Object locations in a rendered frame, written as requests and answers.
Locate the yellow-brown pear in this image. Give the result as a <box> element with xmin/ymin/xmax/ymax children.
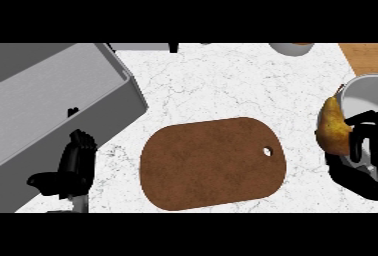
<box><xmin>313</xmin><ymin>84</ymin><xmax>356</xmax><ymax>157</ymax></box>

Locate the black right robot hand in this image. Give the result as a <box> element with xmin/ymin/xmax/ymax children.
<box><xmin>323</xmin><ymin>109</ymin><xmax>378</xmax><ymax>202</ymax></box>

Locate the white round cup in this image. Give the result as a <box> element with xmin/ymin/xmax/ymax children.
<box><xmin>269</xmin><ymin>42</ymin><xmax>316</xmax><ymax>57</ymax></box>

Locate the silver metal pot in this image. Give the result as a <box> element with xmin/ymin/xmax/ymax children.
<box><xmin>338</xmin><ymin>74</ymin><xmax>378</xmax><ymax>174</ymax></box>

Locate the grey sink basin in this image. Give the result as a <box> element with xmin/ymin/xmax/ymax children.
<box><xmin>0</xmin><ymin>42</ymin><xmax>150</xmax><ymax>214</ymax></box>

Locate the brown wooden cutting board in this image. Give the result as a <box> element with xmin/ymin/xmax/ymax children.
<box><xmin>139</xmin><ymin>116</ymin><xmax>288</xmax><ymax>212</ymax></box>

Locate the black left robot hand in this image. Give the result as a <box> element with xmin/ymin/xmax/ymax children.
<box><xmin>25</xmin><ymin>128</ymin><xmax>99</xmax><ymax>201</ymax></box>

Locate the pale wooden board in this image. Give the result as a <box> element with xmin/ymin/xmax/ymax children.
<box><xmin>338</xmin><ymin>42</ymin><xmax>378</xmax><ymax>77</ymax></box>

